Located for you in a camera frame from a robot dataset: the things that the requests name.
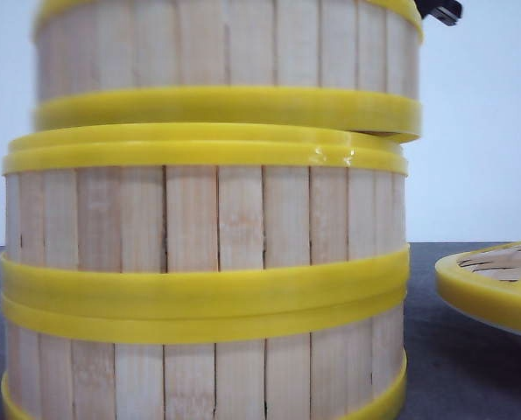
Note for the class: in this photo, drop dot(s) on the bamboo steamer basket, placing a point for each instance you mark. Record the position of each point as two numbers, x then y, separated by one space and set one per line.
208 229
343 65
354 371

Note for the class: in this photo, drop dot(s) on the white plate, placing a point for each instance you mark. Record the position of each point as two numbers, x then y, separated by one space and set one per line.
484 321

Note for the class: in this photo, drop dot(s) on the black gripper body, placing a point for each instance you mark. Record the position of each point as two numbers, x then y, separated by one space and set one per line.
447 12

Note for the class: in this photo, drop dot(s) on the woven bamboo steamer lid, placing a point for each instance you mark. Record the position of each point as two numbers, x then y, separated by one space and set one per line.
485 282

